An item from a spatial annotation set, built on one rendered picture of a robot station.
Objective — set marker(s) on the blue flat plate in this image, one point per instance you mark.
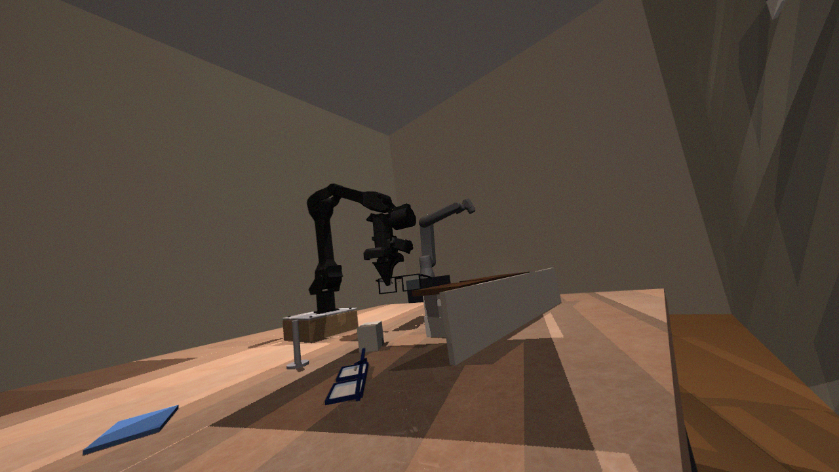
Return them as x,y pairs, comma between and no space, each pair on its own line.
132,428

